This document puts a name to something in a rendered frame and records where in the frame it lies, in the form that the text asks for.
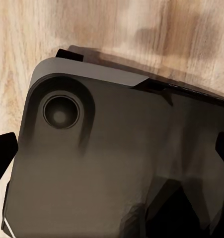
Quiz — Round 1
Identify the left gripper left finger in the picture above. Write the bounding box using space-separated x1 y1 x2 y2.
0 132 18 179

